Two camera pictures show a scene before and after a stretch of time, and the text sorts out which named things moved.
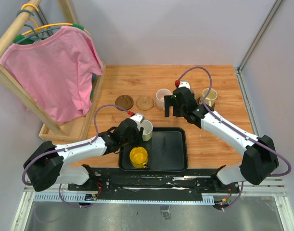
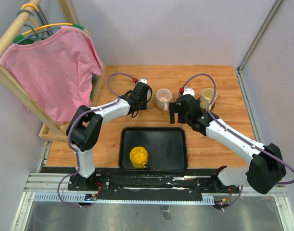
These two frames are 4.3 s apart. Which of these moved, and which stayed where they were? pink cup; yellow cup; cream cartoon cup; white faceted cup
Moved: white faceted cup
Stayed: cream cartoon cup; yellow cup; pink cup
